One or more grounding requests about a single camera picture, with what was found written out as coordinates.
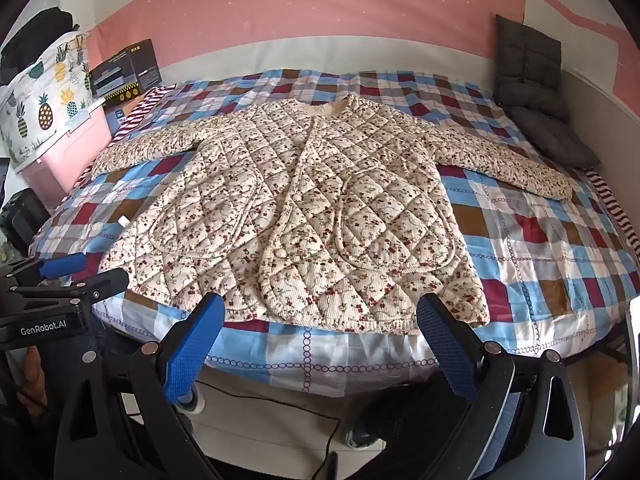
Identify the person's right shoe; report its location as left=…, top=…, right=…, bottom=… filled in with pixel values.
left=345, top=425, right=381, bottom=448

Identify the person's left hand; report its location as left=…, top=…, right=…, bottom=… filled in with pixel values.
left=17, top=347, right=53, bottom=406

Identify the brown cardboard box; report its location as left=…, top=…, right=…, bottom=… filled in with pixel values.
left=106, top=91, right=153, bottom=126

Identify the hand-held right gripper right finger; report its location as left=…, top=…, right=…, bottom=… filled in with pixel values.
left=416, top=292, right=586, bottom=480

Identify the grey quilted seat cushion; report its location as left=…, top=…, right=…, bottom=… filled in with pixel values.
left=492, top=14, right=601, bottom=168

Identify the black cable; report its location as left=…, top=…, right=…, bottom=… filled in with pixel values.
left=192, top=380, right=347, bottom=480

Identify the black chair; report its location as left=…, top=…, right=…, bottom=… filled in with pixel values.
left=0, top=187, right=51, bottom=256

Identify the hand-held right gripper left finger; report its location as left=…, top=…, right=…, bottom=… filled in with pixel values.
left=54, top=292, right=236, bottom=480

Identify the person's left shoe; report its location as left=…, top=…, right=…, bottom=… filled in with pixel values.
left=177, top=390, right=206, bottom=413

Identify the plaid bed sheet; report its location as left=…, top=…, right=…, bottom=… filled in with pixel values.
left=27, top=67, right=640, bottom=396

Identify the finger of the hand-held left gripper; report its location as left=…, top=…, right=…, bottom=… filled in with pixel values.
left=0, top=252, right=87, bottom=286
left=10, top=267, right=130, bottom=313

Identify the pink storage box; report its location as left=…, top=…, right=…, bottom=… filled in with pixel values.
left=17, top=100, right=113, bottom=208

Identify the dark bed frame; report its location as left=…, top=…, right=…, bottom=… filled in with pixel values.
left=565, top=310, right=640, bottom=376

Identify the person's shoe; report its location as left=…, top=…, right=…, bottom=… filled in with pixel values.
left=345, top=425, right=381, bottom=448
left=177, top=390, right=206, bottom=413

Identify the black cardboard box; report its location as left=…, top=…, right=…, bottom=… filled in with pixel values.
left=89, top=38, right=163, bottom=108

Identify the black bag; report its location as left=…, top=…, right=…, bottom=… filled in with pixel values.
left=0, top=8, right=81, bottom=86

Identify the pineapple print cloth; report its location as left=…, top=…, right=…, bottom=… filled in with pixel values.
left=0, top=30, right=108, bottom=166

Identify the person's right leg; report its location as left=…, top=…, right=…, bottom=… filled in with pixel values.
left=350, top=377, right=476, bottom=480

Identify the floral quilted jacket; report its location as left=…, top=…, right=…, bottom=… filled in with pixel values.
left=91, top=94, right=575, bottom=333

